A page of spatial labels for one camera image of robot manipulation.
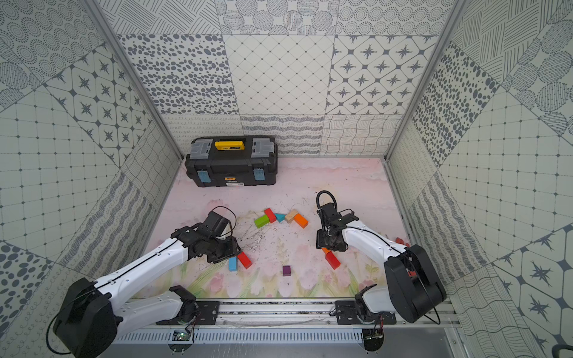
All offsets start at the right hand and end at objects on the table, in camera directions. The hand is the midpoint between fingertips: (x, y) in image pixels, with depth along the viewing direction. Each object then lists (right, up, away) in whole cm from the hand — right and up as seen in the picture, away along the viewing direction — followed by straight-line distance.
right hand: (327, 247), depth 86 cm
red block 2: (+1, -5, -2) cm, 5 cm away
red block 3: (-33, -4, -3) cm, 33 cm away
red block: (-24, +11, +9) cm, 27 cm away
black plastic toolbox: (-41, +35, +10) cm, 55 cm away
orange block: (-10, +9, +9) cm, 17 cm away
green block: (-27, +8, +9) cm, 30 cm away
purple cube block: (-16, -7, -5) cm, 18 cm away
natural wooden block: (-15, +10, +9) cm, 21 cm away
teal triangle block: (-20, +10, +9) cm, 24 cm away
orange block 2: (-1, -1, -1) cm, 2 cm away
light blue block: (-37, -6, -3) cm, 37 cm away
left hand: (-32, -1, -6) cm, 33 cm away
